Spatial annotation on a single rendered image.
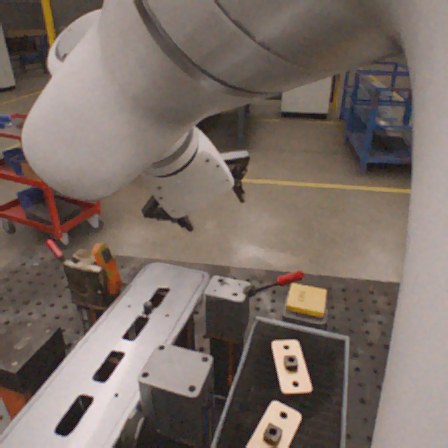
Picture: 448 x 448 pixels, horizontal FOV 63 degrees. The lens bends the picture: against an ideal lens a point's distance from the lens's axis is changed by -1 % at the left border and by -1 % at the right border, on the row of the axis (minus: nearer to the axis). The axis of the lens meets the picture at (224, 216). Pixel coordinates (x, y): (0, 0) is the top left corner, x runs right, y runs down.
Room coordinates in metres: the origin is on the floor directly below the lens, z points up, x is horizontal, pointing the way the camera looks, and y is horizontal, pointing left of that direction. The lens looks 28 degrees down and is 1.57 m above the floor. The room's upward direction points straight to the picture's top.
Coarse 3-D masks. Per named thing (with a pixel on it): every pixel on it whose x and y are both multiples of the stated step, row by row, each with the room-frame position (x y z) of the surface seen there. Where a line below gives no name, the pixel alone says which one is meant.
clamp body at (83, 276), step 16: (80, 256) 0.74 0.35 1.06; (112, 256) 0.74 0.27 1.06; (80, 272) 0.70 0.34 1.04; (96, 272) 0.69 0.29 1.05; (80, 288) 0.71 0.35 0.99; (96, 288) 0.69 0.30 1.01; (80, 304) 0.70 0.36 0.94; (96, 304) 0.69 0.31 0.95; (96, 320) 0.70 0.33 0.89; (128, 336) 0.75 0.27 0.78
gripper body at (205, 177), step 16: (208, 144) 0.43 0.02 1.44; (192, 160) 0.41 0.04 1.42; (208, 160) 0.43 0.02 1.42; (144, 176) 0.41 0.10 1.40; (160, 176) 0.40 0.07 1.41; (176, 176) 0.42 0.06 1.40; (192, 176) 0.43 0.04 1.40; (208, 176) 0.44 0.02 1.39; (224, 176) 0.45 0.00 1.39; (160, 192) 0.42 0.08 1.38; (176, 192) 0.43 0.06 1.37; (192, 192) 0.44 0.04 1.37; (208, 192) 0.45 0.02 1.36; (224, 192) 0.46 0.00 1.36; (176, 208) 0.44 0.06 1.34; (192, 208) 0.45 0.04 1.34
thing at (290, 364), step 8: (272, 344) 0.37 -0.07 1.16; (280, 344) 0.37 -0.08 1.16; (288, 344) 0.37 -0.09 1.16; (296, 344) 0.37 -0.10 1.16; (280, 352) 0.36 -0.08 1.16; (288, 352) 0.36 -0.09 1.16; (296, 352) 0.36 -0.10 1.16; (280, 360) 0.35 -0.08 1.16; (288, 360) 0.34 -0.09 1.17; (296, 360) 0.34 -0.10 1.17; (280, 368) 0.33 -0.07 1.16; (288, 368) 0.33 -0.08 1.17; (296, 368) 0.33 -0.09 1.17; (304, 368) 0.33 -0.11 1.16; (280, 376) 0.32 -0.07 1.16; (288, 376) 0.32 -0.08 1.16; (296, 376) 0.32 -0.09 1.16; (304, 376) 0.32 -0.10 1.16; (280, 384) 0.31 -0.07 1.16; (288, 384) 0.31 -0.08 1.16; (304, 384) 0.31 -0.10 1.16; (288, 392) 0.30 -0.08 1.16; (296, 392) 0.30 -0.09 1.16; (304, 392) 0.30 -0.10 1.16
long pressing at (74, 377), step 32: (128, 288) 0.70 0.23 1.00; (192, 288) 0.70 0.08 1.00; (128, 320) 0.59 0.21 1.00; (160, 320) 0.59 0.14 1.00; (96, 352) 0.50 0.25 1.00; (128, 352) 0.50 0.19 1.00; (64, 384) 0.43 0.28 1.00; (96, 384) 0.43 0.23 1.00; (128, 384) 0.43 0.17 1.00; (32, 416) 0.37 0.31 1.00; (64, 416) 0.37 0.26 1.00; (96, 416) 0.37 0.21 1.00
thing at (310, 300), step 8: (296, 288) 0.50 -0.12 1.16; (304, 288) 0.50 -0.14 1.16; (312, 288) 0.50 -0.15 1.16; (320, 288) 0.50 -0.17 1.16; (288, 296) 0.48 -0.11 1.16; (296, 296) 0.48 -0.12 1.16; (304, 296) 0.48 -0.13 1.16; (312, 296) 0.48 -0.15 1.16; (320, 296) 0.48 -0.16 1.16; (288, 304) 0.46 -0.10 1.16; (296, 304) 0.46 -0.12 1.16; (304, 304) 0.46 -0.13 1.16; (312, 304) 0.46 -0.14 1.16; (320, 304) 0.46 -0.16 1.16; (304, 312) 0.45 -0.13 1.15; (312, 312) 0.45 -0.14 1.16; (320, 312) 0.44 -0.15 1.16
